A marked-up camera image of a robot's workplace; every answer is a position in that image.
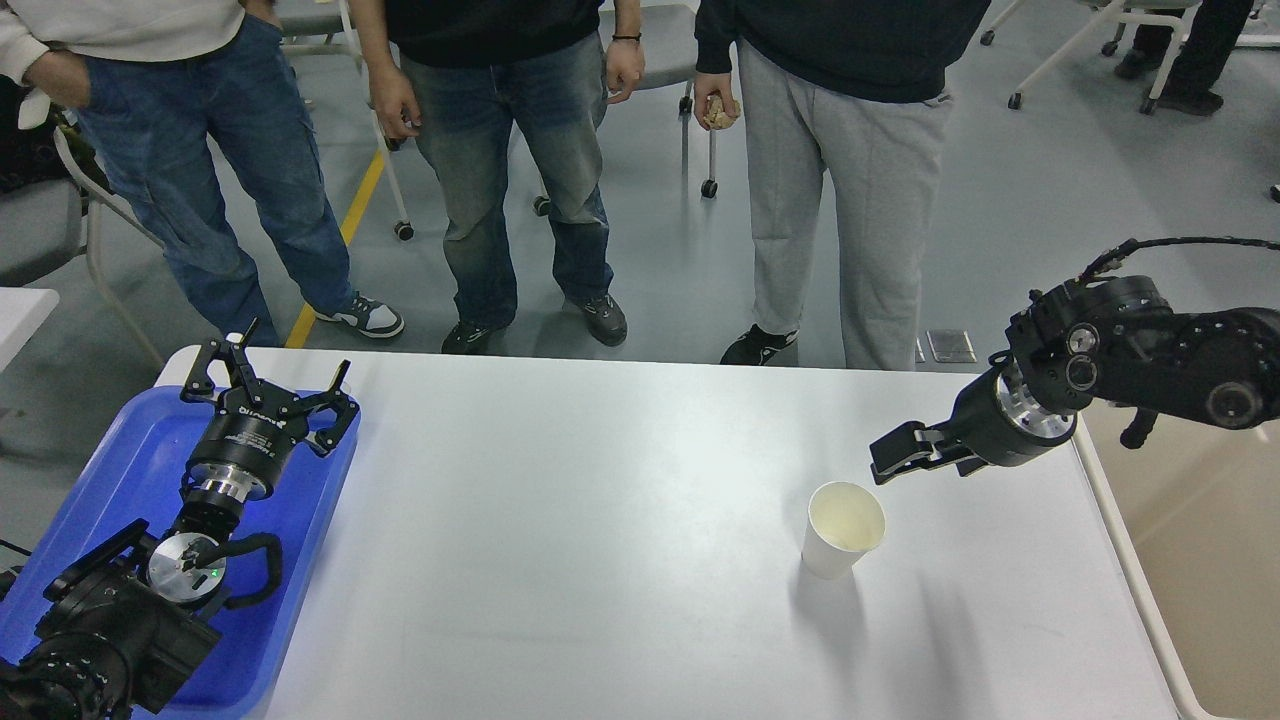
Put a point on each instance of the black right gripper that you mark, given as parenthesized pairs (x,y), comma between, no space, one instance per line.
(995,421)

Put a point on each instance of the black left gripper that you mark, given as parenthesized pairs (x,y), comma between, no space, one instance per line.
(253,444)

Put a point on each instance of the white paper cup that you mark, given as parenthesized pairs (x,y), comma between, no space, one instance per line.
(845,522)

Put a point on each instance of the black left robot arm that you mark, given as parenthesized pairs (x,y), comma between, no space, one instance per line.
(170,580)

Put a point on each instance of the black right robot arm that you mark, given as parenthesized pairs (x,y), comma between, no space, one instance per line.
(1098,335)

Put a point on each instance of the metal floor socket plate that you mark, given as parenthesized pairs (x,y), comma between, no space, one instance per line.
(945,346)

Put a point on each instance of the blue plastic tray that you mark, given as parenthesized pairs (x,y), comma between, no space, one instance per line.
(135,474)

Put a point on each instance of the white side table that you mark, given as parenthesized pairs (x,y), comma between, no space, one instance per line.
(23,311)

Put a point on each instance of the beige plastic bin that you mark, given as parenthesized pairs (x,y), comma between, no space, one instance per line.
(1200,506)

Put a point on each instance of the grey chair at left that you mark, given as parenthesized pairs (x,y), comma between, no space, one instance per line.
(53,192)

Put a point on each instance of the person in blue jeans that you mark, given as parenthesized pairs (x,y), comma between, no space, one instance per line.
(155,84)

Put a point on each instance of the person in grey sweatpants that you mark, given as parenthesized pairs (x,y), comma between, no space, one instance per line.
(853,93)

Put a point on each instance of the person in grey jeans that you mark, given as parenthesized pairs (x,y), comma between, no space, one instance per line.
(458,78)

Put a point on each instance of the crumpled beige paper ball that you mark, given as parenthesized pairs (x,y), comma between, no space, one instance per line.
(720,114)

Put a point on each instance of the grey office chair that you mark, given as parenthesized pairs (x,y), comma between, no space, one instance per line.
(312,28)

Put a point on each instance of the person in dark trousers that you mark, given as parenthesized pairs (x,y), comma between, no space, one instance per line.
(1211,39)

